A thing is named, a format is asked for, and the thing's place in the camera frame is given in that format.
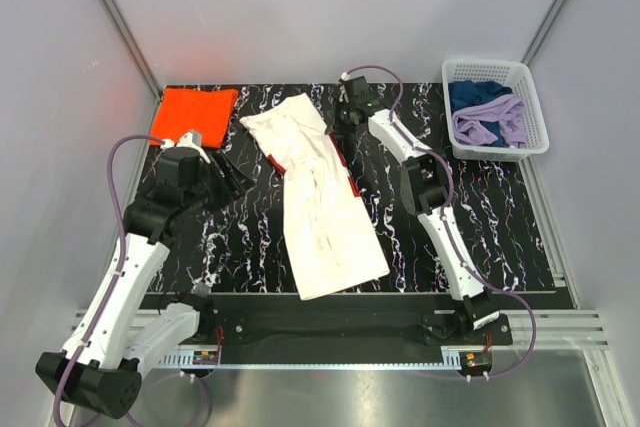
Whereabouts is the dark blue t shirt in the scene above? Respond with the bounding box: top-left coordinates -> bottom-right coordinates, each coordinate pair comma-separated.
448,80 -> 513,147

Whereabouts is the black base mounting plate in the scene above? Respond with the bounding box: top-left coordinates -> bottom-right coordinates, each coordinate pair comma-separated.
179,293 -> 514,350

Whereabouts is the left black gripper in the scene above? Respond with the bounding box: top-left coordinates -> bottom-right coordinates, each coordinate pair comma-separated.
185,150 -> 256,214

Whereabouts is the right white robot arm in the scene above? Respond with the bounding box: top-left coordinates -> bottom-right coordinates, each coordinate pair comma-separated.
327,72 -> 500,344

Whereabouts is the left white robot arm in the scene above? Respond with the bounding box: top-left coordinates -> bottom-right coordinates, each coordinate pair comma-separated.
35,147 -> 254,419

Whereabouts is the slotted cable duct rail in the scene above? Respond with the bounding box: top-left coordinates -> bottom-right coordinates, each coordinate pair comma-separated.
157,344 -> 484,370

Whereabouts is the lilac t shirt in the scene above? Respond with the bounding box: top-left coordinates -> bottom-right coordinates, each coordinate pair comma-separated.
452,94 -> 529,148

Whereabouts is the folded orange t shirt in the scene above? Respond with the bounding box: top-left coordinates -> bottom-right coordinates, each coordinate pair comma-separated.
151,87 -> 239,148

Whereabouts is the white plastic laundry basket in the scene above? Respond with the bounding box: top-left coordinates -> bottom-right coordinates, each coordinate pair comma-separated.
442,59 -> 549,162

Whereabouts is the white t shirt red print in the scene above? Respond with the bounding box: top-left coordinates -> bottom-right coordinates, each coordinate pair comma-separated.
240,94 -> 390,301

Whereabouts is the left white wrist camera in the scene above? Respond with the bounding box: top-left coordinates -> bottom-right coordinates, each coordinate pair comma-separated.
160,130 -> 211,164

